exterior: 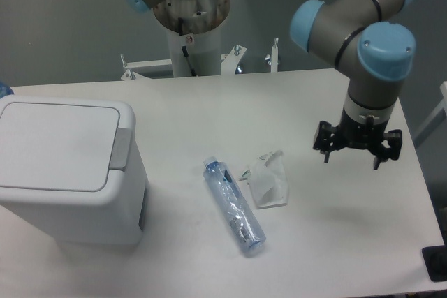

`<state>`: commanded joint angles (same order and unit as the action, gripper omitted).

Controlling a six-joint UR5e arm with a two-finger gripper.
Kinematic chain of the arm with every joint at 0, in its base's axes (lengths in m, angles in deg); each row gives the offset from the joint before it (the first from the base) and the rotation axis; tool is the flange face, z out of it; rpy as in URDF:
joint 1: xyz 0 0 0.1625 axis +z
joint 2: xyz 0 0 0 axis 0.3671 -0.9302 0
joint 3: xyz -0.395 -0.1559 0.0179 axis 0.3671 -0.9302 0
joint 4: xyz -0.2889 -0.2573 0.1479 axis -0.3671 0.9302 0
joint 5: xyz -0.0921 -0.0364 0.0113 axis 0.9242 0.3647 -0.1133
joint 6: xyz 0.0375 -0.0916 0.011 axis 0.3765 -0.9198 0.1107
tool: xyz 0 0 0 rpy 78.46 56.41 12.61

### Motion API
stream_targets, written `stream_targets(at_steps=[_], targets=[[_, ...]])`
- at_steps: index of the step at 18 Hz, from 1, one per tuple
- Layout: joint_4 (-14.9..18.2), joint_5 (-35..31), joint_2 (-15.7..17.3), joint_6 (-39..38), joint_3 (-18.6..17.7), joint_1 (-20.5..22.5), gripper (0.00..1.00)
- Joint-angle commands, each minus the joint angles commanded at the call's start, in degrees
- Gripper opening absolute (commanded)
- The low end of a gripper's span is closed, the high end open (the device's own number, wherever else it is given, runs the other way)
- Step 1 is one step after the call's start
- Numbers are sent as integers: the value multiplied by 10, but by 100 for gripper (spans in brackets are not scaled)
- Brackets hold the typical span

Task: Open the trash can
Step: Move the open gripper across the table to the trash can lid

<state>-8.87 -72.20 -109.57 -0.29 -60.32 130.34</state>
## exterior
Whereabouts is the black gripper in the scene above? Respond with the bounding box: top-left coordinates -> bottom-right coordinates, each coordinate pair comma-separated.
313,109 -> 402,170

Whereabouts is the white plastic trash can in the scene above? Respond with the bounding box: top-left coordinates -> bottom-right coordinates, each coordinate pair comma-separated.
1,95 -> 149,245

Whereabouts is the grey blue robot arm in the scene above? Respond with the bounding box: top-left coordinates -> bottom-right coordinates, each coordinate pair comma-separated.
126,0 -> 416,166

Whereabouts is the blue object behind trash can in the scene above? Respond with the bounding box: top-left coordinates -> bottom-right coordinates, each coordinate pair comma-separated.
0,82 -> 14,98

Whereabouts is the crumpled white plastic wrapper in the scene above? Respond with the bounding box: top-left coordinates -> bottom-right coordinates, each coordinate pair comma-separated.
239,149 -> 290,209

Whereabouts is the clear blue plastic bottle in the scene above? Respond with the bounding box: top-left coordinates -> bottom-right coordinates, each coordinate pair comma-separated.
203,156 -> 266,257

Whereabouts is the black clamp at table edge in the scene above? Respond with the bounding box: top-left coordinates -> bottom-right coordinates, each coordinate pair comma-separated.
422,245 -> 446,283

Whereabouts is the white frame at right edge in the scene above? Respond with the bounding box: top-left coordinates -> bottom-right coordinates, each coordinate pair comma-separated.
413,81 -> 446,148

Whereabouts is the white right base bracket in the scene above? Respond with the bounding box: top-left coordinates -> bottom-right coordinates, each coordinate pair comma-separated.
265,38 -> 280,73

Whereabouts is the white base bracket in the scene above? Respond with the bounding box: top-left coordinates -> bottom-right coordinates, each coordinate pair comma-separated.
265,38 -> 280,73
120,54 -> 173,81
221,45 -> 247,75

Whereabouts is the white middle base bracket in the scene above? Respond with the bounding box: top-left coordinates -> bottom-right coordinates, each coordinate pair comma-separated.
221,45 -> 247,75

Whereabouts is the black cable on pedestal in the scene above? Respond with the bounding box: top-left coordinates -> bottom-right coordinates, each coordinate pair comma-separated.
177,17 -> 197,77

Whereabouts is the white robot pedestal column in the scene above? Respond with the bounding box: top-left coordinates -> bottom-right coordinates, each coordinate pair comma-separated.
152,0 -> 230,77

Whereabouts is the white left base bracket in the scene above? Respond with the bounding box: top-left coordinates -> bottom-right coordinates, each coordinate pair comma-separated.
120,54 -> 173,81

